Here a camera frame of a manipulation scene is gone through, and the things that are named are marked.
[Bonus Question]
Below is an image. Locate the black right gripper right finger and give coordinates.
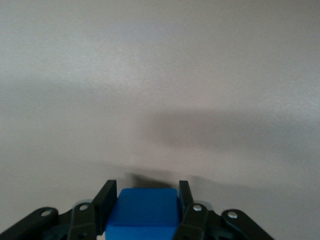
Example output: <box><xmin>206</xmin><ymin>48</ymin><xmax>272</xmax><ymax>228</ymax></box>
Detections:
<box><xmin>172</xmin><ymin>180</ymin><xmax>276</xmax><ymax>240</ymax></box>

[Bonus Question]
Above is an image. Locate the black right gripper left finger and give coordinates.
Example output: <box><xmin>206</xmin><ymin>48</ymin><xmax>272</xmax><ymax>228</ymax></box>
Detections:
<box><xmin>0</xmin><ymin>179</ymin><xmax>118</xmax><ymax>240</ymax></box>

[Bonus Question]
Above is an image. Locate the blue cube block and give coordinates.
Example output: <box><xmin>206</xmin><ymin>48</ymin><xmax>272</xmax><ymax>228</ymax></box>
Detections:
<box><xmin>104</xmin><ymin>188</ymin><xmax>181</xmax><ymax>240</ymax></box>

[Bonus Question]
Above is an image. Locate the brown paper table cover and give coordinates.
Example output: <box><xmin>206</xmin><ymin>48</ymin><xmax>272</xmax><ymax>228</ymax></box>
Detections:
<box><xmin>0</xmin><ymin>0</ymin><xmax>320</xmax><ymax>240</ymax></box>

